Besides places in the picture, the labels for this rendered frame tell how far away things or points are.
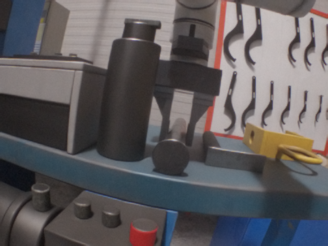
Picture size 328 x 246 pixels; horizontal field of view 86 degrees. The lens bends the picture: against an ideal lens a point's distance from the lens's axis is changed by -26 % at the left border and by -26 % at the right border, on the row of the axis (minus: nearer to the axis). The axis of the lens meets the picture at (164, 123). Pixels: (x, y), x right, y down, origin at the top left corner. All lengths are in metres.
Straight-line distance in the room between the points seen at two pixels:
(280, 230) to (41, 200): 0.53
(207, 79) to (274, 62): 1.87
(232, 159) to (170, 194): 0.13
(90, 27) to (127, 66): 2.12
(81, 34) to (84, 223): 2.27
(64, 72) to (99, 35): 2.03
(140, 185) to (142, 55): 0.17
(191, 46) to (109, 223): 0.28
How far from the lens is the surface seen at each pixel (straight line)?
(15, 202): 0.31
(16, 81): 0.38
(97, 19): 2.41
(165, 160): 0.29
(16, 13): 0.78
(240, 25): 2.18
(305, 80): 2.41
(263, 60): 2.22
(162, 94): 0.43
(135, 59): 0.31
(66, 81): 0.31
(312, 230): 1.35
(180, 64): 0.42
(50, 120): 0.34
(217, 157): 0.37
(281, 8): 0.37
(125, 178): 0.30
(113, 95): 0.31
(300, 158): 0.44
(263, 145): 0.52
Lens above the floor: 1.16
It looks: 8 degrees down
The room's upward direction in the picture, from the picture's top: 9 degrees clockwise
